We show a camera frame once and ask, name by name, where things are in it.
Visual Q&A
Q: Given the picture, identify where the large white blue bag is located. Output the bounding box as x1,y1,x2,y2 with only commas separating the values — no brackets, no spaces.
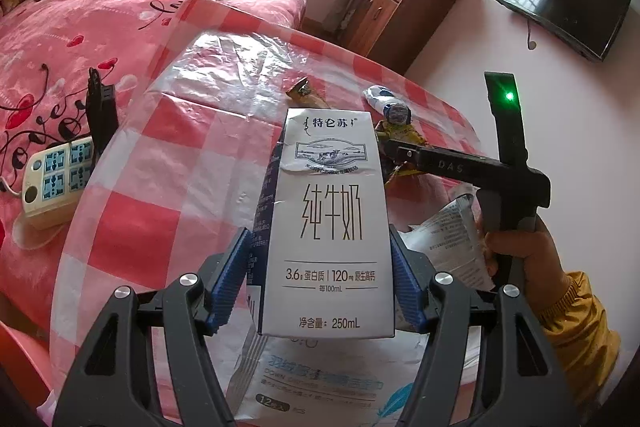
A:
220,282,436,427

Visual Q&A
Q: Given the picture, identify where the white printed packet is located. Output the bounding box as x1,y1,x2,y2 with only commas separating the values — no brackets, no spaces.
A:
406,194,497,293

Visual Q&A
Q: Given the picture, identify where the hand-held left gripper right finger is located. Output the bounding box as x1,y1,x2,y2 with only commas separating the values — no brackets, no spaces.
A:
389,224,583,427

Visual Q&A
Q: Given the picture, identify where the cream blue power strip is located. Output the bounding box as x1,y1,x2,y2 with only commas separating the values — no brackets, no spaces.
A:
22,137,96,228

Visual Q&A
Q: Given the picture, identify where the white power strip cable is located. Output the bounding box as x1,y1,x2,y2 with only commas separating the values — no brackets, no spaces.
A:
0,177,28,198

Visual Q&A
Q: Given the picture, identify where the red white checked tablecloth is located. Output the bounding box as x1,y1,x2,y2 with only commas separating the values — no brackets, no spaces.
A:
47,0,501,427

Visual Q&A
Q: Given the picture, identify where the yellow green snack wrapper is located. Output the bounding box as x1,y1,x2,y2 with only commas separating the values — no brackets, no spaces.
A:
375,119,436,188

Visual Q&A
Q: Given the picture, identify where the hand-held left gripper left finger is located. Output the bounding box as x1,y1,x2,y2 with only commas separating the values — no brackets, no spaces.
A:
52,227,253,427

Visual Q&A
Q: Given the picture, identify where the gold black snack wrapper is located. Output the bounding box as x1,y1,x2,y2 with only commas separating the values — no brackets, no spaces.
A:
286,77,326,105

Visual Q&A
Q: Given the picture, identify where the brown wooden cabinet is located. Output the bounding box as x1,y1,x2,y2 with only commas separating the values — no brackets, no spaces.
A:
340,0,458,78

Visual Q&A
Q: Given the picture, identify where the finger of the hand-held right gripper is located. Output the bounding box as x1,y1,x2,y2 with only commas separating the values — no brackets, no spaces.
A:
384,138,427,172

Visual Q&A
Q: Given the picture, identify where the white blue snack packet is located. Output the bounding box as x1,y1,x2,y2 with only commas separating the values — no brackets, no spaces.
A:
362,84,413,125

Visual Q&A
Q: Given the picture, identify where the person's right hand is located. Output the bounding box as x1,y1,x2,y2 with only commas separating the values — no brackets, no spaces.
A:
482,214,571,309

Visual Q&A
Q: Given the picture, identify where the black charger plug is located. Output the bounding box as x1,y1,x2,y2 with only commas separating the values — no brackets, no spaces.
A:
86,67,121,158

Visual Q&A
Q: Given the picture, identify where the bed with pink floral cover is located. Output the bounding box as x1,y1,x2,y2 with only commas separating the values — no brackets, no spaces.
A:
0,0,307,333

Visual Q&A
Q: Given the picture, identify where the white milk carton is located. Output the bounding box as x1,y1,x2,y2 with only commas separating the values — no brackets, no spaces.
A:
252,107,396,340

